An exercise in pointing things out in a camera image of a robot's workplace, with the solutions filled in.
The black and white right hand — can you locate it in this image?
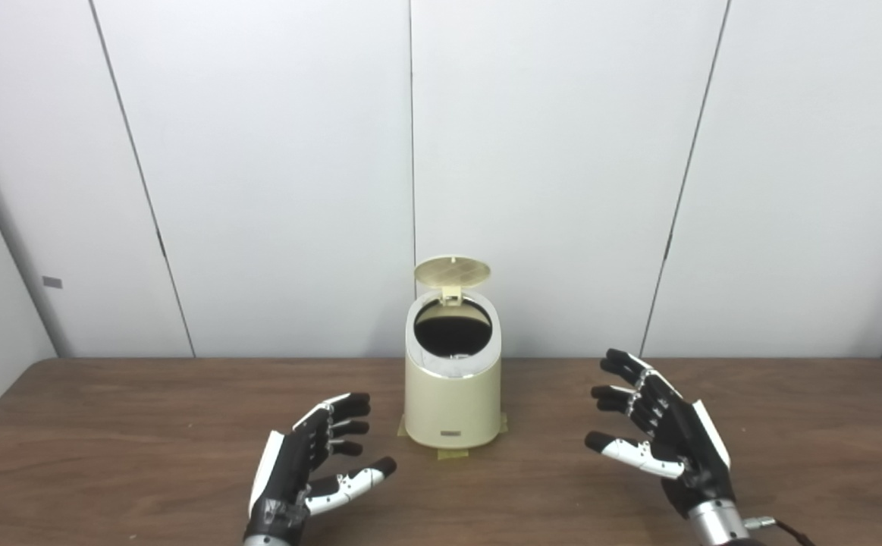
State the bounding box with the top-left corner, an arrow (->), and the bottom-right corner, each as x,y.
585,349 -> 737,520

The cream round bin lid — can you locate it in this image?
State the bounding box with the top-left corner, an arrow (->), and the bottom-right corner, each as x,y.
414,256 -> 491,306

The black and white left hand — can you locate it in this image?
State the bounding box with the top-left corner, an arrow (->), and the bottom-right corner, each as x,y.
243,392 -> 397,543

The cream-colored bin body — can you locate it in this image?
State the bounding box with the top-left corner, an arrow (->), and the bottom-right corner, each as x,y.
404,290 -> 502,450

